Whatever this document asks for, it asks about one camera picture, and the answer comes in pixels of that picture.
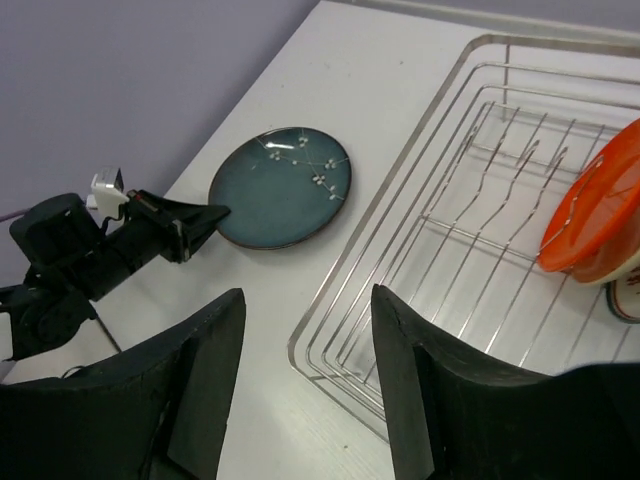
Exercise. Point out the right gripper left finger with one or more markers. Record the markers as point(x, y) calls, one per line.
point(158, 410)

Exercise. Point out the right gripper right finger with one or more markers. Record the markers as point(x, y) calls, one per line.
point(455, 412)

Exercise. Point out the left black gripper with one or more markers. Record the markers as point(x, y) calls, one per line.
point(153, 227)

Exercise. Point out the dark teal blossom plate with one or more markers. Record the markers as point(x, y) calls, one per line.
point(281, 187)

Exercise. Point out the white plate orange sunburst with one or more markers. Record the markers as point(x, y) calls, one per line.
point(622, 296)

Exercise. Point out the small beige plate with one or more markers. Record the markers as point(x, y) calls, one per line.
point(603, 268)

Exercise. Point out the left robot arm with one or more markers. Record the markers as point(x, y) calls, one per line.
point(75, 261)

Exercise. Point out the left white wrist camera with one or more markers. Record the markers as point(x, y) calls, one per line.
point(107, 195)

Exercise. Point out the silver wire dish rack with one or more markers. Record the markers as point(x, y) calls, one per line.
point(455, 227)

